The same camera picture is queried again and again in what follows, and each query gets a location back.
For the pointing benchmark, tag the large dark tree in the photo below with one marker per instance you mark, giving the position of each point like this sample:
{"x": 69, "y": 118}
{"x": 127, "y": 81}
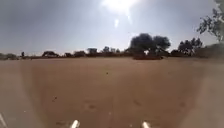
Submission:
{"x": 146, "y": 42}

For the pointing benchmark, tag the brown dirt field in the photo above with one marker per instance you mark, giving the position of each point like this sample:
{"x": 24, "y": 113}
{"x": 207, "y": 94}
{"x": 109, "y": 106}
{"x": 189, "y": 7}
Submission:
{"x": 110, "y": 83}

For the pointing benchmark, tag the leafy tree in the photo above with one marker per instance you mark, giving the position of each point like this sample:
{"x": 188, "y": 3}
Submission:
{"x": 215, "y": 23}

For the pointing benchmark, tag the robot's own part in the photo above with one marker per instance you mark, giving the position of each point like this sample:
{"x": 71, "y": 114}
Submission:
{"x": 145, "y": 125}
{"x": 74, "y": 124}

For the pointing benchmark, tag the row of distant trees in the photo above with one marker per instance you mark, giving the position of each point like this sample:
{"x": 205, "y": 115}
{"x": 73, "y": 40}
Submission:
{"x": 83, "y": 53}

